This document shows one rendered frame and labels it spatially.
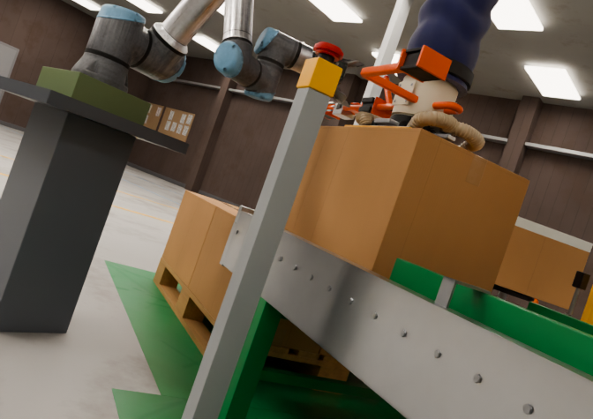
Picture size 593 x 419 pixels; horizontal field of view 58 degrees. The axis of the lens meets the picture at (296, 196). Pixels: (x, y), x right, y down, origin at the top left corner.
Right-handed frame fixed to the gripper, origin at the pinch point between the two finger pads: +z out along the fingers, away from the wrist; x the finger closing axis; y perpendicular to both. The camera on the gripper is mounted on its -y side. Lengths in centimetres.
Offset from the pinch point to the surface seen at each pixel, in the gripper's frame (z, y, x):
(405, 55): -15, 52, -4
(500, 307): -3, 91, -53
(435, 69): -10, 59, -7
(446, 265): 17, 50, -48
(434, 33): 4.1, 30.5, 14.3
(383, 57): 170, -324, 141
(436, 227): 10, 51, -40
